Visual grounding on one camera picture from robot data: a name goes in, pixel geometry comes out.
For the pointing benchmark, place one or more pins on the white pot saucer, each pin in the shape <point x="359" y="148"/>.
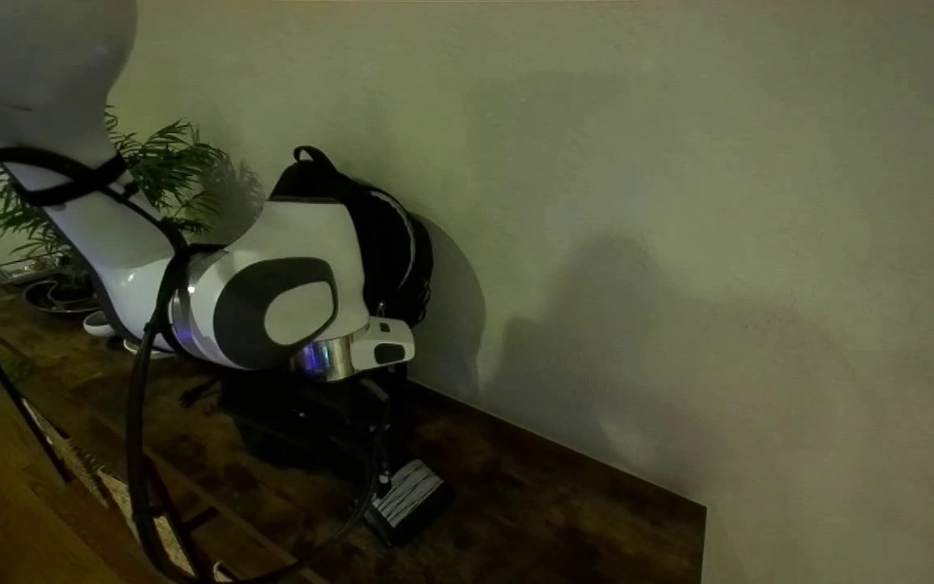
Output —
<point x="147" y="346"/>

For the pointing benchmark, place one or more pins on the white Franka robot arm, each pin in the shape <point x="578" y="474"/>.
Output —
<point x="275" y="248"/>

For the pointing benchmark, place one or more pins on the small white dish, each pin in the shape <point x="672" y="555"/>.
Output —
<point x="99" y="327"/>

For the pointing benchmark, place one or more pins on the dark round saucer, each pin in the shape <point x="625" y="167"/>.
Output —
<point x="57" y="292"/>

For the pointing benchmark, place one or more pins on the green palm houseplant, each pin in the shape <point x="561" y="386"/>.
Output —
<point x="170" y="165"/>

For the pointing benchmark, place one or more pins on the rustic wooden sideboard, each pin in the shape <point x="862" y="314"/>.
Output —
<point x="534" y="507"/>

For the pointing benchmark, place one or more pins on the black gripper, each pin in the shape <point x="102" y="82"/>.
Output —
<point x="354" y="398"/>

